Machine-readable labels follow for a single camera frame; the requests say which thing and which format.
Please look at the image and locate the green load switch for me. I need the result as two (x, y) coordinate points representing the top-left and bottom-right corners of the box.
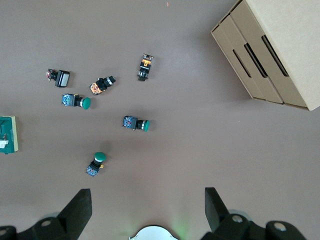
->
(0, 115), (20, 155)

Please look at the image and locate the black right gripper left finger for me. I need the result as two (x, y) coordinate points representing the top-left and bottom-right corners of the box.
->
(0, 188), (93, 240)

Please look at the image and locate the black selector switch orange base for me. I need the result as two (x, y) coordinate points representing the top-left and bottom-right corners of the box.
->
(88, 75), (117, 96)

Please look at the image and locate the green mushroom push button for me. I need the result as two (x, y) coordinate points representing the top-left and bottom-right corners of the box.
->
(122, 115), (151, 133)
(85, 151), (107, 178)
(61, 93), (92, 111)

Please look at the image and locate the black knob switch orange block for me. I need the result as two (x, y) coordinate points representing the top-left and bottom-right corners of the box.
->
(136, 53), (155, 82)

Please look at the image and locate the brown cardboard box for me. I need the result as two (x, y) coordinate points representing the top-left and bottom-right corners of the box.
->
(210, 0), (320, 112)

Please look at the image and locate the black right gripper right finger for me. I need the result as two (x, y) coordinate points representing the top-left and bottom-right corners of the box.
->
(201, 187), (307, 240)

